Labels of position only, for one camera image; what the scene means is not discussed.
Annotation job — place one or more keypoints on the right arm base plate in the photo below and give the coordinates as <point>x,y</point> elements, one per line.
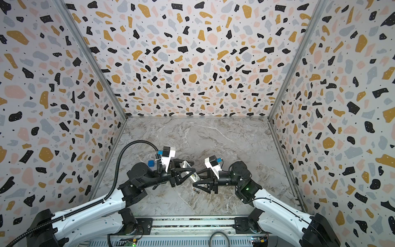
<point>246,225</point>

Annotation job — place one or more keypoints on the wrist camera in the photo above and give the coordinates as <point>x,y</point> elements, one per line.
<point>166,154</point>
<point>213,163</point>

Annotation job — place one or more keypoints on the white remote control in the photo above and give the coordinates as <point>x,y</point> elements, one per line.
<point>191,175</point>

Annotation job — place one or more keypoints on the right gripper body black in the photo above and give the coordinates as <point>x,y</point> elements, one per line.
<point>212,178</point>

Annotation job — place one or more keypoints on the perforated metal cover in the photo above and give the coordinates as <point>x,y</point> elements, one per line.
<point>186,242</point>

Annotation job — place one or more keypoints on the blue cube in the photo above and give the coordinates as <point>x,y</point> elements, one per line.
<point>151,163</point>

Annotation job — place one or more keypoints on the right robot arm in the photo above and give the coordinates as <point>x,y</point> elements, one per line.
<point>270,214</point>

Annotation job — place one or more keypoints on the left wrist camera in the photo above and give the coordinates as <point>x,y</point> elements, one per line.
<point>166,154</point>

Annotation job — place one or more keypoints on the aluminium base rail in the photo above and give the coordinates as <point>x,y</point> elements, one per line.
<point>169,227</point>

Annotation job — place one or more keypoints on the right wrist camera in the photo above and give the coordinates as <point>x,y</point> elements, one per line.
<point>213,163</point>

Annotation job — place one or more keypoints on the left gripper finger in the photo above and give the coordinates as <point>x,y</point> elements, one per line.
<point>181,180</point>
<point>180,166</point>

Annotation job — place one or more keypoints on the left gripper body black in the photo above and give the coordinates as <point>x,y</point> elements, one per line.
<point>164,178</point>

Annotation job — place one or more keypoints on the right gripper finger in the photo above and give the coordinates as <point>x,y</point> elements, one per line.
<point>208,187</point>
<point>207,174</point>

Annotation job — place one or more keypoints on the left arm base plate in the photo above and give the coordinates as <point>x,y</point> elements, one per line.
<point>142,227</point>

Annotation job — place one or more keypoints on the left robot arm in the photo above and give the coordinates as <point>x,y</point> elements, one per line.
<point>106,215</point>

